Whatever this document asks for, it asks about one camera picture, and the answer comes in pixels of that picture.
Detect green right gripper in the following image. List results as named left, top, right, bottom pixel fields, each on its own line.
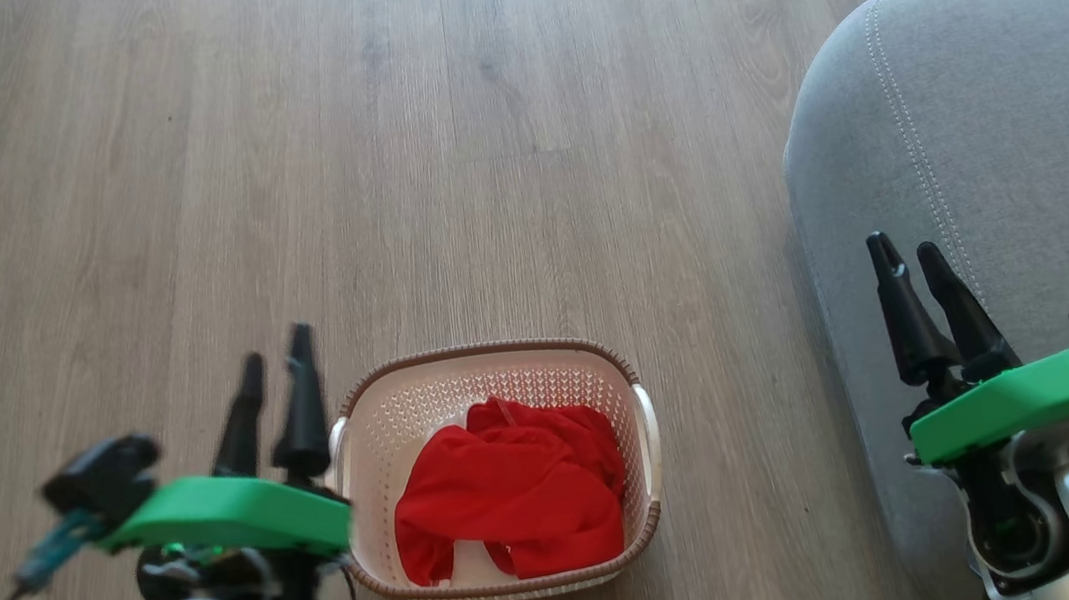
left=866, top=210, right=1069, bottom=473

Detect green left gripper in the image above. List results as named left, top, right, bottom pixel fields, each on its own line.
left=77, top=319, right=357, bottom=584

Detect red cloth garment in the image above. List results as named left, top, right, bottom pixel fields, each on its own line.
left=381, top=383, right=638, bottom=594

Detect grey fabric sofa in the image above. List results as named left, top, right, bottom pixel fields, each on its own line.
left=765, top=0, right=1069, bottom=600

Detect white perforated laundry basket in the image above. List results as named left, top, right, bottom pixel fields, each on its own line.
left=315, top=325, right=676, bottom=600

